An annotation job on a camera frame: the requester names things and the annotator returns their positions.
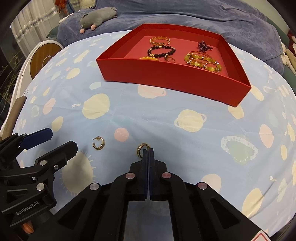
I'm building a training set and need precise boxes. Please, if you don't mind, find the operator hand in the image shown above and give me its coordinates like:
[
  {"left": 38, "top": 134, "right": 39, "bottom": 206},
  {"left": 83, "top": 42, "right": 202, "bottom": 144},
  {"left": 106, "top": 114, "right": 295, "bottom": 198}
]
[{"left": 22, "top": 221, "right": 34, "bottom": 235}]

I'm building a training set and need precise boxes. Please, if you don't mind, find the blue planet print cloth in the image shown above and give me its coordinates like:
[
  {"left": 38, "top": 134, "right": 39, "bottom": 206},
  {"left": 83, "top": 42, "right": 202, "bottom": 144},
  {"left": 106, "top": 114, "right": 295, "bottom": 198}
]
[{"left": 14, "top": 32, "right": 295, "bottom": 235}]

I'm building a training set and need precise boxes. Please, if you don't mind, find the yellow jade bead bracelet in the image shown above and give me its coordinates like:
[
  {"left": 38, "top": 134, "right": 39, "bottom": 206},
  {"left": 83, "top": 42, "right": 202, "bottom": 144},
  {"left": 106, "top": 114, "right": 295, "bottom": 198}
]
[{"left": 184, "top": 52, "right": 223, "bottom": 73}]

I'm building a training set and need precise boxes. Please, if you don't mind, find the green sofa edge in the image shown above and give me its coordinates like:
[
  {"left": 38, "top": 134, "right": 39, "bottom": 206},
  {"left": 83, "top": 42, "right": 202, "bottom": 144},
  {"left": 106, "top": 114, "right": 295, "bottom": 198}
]
[{"left": 267, "top": 18, "right": 295, "bottom": 88}]

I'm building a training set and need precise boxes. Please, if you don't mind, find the gold ring with stones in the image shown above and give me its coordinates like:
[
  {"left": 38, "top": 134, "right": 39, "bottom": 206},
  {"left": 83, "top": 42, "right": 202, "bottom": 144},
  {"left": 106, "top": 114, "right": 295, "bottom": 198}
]
[{"left": 136, "top": 143, "right": 152, "bottom": 159}]

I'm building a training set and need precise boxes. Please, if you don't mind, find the dark beaded necklace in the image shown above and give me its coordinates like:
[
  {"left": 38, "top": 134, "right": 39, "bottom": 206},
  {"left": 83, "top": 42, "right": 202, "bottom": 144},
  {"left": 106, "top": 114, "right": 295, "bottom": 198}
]
[{"left": 197, "top": 40, "right": 213, "bottom": 53}]

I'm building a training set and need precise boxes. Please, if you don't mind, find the red cardboard box tray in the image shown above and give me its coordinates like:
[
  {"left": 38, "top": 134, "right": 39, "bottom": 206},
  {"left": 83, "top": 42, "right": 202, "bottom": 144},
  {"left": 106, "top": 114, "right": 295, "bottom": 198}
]
[{"left": 96, "top": 24, "right": 251, "bottom": 106}]

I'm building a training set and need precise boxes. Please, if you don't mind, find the black bead bracelet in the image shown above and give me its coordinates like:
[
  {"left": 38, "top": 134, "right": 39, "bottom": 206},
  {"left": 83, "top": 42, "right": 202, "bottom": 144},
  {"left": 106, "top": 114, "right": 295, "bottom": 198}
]
[{"left": 146, "top": 45, "right": 176, "bottom": 63}]

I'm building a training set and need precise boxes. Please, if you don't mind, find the gold amber bead bracelet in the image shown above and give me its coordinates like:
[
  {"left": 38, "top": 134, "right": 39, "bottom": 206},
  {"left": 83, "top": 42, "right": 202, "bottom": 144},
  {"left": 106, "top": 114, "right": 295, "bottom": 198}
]
[{"left": 149, "top": 36, "right": 171, "bottom": 46}]

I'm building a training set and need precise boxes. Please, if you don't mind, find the gold hoop earring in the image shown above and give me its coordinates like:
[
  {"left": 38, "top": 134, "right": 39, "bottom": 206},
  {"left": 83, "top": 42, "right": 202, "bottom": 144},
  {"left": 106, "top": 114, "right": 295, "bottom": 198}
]
[{"left": 92, "top": 136, "right": 105, "bottom": 150}]

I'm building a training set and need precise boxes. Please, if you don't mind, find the beige plush toy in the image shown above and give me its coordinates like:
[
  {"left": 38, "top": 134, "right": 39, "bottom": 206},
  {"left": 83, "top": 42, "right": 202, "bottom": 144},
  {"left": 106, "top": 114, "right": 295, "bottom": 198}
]
[{"left": 281, "top": 42, "right": 296, "bottom": 75}]

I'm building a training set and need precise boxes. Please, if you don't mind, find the dark blue velvet blanket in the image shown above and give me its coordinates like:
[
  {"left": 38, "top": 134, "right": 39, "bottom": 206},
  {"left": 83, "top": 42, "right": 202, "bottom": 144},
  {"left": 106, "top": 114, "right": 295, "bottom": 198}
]
[{"left": 57, "top": 0, "right": 284, "bottom": 74}]

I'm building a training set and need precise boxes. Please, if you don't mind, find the white sheer curtain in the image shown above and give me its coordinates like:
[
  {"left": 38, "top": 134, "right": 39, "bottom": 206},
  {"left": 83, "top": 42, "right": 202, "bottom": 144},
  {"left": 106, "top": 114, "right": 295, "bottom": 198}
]
[{"left": 11, "top": 0, "right": 60, "bottom": 57}]

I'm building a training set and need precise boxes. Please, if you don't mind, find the grey mole plush toy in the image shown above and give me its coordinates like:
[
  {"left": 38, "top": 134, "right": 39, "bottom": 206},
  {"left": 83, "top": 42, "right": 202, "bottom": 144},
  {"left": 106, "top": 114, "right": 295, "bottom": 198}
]
[{"left": 79, "top": 7, "right": 117, "bottom": 34}]

